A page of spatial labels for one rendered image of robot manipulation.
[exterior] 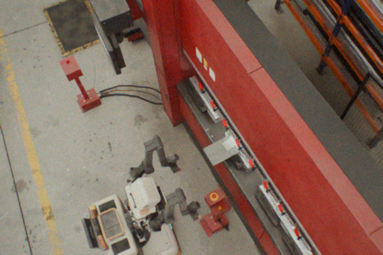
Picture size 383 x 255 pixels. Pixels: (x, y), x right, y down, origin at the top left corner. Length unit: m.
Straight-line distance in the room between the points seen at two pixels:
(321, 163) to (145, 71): 3.38
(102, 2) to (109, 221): 1.77
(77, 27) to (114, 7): 2.56
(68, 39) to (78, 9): 0.50
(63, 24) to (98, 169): 2.11
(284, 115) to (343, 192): 0.50
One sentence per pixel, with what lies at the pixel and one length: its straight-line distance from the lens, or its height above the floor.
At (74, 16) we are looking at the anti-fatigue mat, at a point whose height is 0.01.
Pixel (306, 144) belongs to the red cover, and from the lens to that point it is 2.39.
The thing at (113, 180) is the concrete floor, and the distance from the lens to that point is 4.79.
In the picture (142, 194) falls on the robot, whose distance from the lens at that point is 3.23.
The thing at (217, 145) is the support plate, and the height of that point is 1.00.
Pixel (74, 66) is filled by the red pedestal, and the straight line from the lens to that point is 4.58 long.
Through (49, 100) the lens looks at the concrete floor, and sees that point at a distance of 5.42.
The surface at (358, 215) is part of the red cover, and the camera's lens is 2.33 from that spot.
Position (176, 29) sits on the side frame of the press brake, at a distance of 3.52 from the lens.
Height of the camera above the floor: 4.44
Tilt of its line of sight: 63 degrees down
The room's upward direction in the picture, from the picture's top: 4 degrees counter-clockwise
